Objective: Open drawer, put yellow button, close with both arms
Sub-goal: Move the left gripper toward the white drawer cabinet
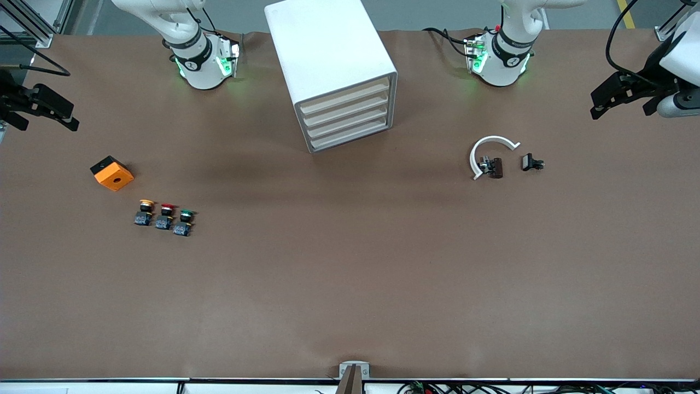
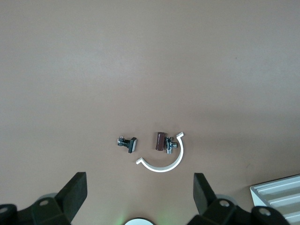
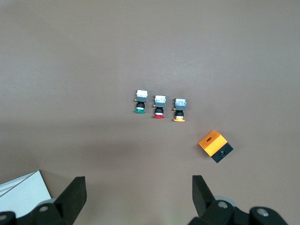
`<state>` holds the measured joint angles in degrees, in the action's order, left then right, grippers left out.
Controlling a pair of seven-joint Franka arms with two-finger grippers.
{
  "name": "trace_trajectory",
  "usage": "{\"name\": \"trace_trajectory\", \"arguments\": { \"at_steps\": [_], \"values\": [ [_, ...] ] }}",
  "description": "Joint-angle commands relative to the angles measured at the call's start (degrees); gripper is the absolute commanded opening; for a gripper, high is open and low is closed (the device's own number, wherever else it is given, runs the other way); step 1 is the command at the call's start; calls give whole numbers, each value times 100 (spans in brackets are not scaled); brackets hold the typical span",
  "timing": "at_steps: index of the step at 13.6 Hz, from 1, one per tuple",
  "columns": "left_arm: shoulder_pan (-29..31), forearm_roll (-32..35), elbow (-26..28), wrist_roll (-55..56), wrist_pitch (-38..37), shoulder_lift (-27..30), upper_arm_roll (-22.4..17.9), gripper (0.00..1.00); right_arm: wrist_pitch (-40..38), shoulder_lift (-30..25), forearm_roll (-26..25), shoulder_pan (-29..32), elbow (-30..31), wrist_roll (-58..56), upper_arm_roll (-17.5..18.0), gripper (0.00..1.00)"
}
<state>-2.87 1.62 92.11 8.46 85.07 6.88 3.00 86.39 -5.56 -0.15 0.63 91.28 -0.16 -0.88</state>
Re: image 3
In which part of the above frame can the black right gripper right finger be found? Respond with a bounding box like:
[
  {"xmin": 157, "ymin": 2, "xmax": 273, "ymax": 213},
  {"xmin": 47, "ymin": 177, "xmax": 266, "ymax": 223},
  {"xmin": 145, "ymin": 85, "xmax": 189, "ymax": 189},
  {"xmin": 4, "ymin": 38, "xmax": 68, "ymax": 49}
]
[{"xmin": 188, "ymin": 175, "xmax": 288, "ymax": 225}]

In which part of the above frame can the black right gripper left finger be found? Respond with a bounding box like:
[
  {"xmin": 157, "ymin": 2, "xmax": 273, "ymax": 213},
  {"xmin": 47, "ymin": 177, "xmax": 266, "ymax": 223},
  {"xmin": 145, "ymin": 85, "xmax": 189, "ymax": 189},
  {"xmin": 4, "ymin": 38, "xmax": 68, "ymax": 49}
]
[{"xmin": 0, "ymin": 176, "xmax": 87, "ymax": 225}]

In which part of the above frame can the yellow push button switch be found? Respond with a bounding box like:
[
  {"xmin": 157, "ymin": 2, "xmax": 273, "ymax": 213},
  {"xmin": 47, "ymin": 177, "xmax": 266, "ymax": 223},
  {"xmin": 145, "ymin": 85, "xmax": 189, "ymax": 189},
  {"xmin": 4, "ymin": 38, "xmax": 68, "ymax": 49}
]
[{"xmin": 172, "ymin": 98, "xmax": 188, "ymax": 123}]

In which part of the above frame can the white drawer cabinet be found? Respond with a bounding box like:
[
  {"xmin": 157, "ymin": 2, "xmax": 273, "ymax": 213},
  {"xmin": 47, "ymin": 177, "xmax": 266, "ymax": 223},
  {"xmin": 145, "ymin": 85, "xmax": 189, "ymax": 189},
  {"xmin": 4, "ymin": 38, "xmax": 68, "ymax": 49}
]
[{"xmin": 0, "ymin": 170, "xmax": 52, "ymax": 218}]

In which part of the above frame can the orange and black button box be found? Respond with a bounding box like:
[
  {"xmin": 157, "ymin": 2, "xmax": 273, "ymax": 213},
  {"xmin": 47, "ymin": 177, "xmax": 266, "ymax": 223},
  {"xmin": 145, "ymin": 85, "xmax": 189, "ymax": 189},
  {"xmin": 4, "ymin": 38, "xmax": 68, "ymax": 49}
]
[{"xmin": 198, "ymin": 130, "xmax": 234, "ymax": 164}]

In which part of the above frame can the red push button switch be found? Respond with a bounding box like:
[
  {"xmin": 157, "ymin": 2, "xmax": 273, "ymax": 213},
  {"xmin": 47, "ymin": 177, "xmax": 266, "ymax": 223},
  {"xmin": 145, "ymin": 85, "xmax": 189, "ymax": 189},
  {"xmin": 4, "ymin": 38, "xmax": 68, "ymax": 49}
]
[{"xmin": 151, "ymin": 95, "xmax": 167, "ymax": 119}]

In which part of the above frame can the green push button switch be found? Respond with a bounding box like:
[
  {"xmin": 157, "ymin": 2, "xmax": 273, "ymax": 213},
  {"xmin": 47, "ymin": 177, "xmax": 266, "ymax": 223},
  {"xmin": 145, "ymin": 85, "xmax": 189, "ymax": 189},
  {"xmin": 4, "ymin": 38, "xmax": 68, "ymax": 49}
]
[{"xmin": 134, "ymin": 90, "xmax": 149, "ymax": 115}]

